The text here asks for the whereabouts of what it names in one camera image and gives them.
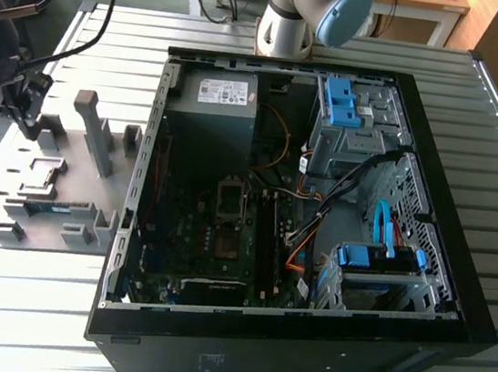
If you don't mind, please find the metal socket cover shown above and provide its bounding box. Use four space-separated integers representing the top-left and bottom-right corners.
211 173 252 228

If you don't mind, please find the CPU socket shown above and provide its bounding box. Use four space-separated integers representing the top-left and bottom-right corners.
211 231 243 263

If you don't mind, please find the grey parts rack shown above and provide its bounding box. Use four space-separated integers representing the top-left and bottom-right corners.
0 78 149 266

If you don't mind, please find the RAM stick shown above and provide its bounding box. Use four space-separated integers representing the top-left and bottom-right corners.
4 196 89 218

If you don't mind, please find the grey power supply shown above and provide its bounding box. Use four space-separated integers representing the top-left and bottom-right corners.
158 61 264 170

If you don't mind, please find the green motherboard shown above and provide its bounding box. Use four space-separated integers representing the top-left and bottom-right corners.
123 153 325 326

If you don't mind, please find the black graphics card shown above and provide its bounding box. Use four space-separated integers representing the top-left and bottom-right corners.
175 269 249 313

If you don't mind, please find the grey drive cage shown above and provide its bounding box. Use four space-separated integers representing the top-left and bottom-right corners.
302 72 422 190

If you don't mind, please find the black PC case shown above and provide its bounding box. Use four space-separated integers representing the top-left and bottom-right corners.
79 35 498 372

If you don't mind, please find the blue disk carrier with disk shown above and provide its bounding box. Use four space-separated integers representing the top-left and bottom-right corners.
332 237 428 284

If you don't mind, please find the grey disk bay cage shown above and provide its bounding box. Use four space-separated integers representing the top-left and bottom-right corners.
310 238 459 327

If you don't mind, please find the wire locking lever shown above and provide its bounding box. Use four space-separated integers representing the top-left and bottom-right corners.
240 179 256 231

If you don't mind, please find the white grey wire bundle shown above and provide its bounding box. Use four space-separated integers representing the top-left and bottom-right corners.
272 185 323 205

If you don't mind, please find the red yellow black wire bundle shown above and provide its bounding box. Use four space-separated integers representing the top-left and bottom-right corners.
294 141 331 204

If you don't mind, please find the orange data cable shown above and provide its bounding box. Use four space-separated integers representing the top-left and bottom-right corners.
285 226 319 276

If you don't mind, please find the black cable bundle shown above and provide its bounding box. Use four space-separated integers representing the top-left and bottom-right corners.
312 140 409 230

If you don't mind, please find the blue data cable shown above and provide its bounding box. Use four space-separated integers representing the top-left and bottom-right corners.
366 196 403 261

